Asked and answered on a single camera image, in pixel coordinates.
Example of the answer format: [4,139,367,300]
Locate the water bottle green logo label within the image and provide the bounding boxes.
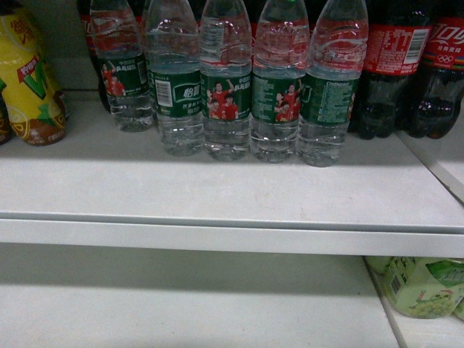
[144,1,204,157]

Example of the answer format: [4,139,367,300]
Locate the water bottle text label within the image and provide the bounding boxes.
[297,1,369,167]

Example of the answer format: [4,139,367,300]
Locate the white metal shelf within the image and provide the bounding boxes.
[1,93,463,257]

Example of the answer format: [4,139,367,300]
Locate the brown tea bottle left edge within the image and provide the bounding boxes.
[0,97,12,145]

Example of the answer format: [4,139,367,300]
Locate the green grape drink carton pack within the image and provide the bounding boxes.
[365,256,463,319]

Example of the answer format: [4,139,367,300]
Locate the water bottle behind front one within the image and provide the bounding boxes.
[251,0,310,163]

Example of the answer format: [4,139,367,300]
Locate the right cola bottle olympic label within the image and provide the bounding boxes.
[407,1,463,139]

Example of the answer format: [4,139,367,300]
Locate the cola bottle behind left water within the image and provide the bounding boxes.
[76,0,110,112]

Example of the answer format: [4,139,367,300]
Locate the yellow lemon tea bottle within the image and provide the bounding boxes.
[1,4,66,146]

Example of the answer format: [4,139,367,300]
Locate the far left water bottle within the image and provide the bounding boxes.
[90,1,153,133]

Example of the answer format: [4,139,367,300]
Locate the water bottle red players label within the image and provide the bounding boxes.
[199,1,252,162]

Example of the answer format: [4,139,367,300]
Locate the cola bottle red label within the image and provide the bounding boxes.
[349,1,435,140]

